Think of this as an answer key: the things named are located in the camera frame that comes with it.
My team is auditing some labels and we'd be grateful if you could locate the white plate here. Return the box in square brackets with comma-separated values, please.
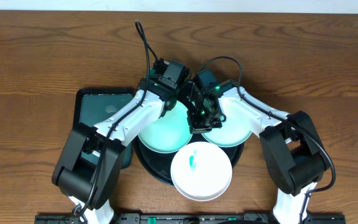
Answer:
[170, 142, 232, 202]

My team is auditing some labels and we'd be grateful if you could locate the black round tray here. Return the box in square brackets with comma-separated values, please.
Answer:
[132, 137, 245, 186]

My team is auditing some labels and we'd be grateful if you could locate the black rectangular sponge tray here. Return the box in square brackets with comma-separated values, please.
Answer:
[73, 87, 135, 170]

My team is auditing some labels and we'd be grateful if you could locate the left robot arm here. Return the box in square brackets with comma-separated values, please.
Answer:
[52, 79, 180, 223]

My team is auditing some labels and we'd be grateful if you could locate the mint green plate back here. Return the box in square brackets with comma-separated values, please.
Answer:
[202, 100, 252, 147]

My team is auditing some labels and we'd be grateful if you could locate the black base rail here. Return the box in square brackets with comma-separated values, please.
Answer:
[34, 213, 346, 224]

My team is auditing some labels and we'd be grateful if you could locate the mint green plate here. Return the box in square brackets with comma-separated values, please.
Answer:
[138, 101, 193, 154]
[202, 100, 252, 147]

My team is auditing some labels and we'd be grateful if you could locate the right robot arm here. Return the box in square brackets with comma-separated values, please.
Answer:
[178, 80, 336, 223]

